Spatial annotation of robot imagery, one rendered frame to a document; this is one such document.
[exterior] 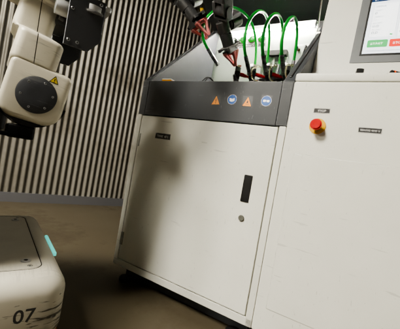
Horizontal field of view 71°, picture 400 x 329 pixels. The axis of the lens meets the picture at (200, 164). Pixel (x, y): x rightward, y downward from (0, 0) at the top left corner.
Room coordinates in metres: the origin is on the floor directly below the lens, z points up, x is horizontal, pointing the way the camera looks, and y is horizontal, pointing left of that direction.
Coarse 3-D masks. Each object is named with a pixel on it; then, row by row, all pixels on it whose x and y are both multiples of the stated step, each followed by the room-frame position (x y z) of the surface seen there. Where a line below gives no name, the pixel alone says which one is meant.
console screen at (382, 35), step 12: (372, 0) 1.17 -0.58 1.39; (384, 0) 1.14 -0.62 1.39; (396, 0) 1.12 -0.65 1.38; (360, 12) 1.17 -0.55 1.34; (372, 12) 1.15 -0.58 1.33; (384, 12) 1.13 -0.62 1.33; (396, 12) 1.11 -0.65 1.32; (360, 24) 1.16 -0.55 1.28; (372, 24) 1.13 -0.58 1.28; (384, 24) 1.11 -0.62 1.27; (396, 24) 1.09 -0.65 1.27; (360, 36) 1.14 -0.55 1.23; (372, 36) 1.12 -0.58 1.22; (384, 36) 1.10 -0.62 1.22; (396, 36) 1.08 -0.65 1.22; (360, 48) 1.12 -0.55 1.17; (372, 48) 1.10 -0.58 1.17; (384, 48) 1.08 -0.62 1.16; (396, 48) 1.06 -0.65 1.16; (360, 60) 1.11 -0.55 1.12; (372, 60) 1.09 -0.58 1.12; (384, 60) 1.07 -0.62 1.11; (396, 60) 1.05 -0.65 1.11
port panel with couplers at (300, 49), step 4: (300, 40) 1.52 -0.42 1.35; (304, 40) 1.51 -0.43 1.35; (308, 40) 1.50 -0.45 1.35; (300, 44) 1.52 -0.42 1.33; (304, 44) 1.51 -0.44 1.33; (308, 44) 1.49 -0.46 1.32; (300, 48) 1.52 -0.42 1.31; (300, 52) 1.51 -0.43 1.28; (296, 56) 1.52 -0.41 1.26; (300, 56) 1.51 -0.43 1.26; (296, 60) 1.52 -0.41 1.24
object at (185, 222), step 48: (144, 144) 1.30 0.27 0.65; (192, 144) 1.17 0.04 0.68; (240, 144) 1.06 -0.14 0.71; (144, 192) 1.27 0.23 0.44; (192, 192) 1.15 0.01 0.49; (240, 192) 1.04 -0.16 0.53; (144, 240) 1.25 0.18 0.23; (192, 240) 1.13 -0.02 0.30; (240, 240) 1.03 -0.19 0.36; (192, 288) 1.11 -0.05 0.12; (240, 288) 1.01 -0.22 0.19
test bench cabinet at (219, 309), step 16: (128, 176) 1.33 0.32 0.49; (272, 176) 0.99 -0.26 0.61; (128, 192) 1.32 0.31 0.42; (272, 192) 0.99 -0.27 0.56; (272, 208) 0.99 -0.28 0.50; (256, 256) 0.99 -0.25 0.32; (128, 272) 1.37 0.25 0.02; (144, 272) 1.23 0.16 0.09; (256, 272) 0.99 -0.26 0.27; (160, 288) 1.27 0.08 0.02; (176, 288) 1.15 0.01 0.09; (256, 288) 0.98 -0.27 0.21; (192, 304) 1.18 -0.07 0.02; (208, 304) 1.07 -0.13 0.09; (224, 320) 1.10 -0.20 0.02; (240, 320) 1.00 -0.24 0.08
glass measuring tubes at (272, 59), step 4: (272, 52) 1.55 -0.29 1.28; (276, 52) 1.54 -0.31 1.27; (284, 52) 1.52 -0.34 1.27; (288, 52) 1.54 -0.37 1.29; (272, 56) 1.57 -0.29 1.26; (276, 56) 1.55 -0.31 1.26; (284, 56) 1.53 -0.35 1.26; (272, 60) 1.58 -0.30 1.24; (276, 60) 1.55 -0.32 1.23; (272, 64) 1.58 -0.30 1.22; (276, 64) 1.55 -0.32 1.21; (260, 68) 1.61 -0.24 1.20; (280, 68) 1.53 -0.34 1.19; (260, 72) 1.59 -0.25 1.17; (280, 72) 1.53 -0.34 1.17
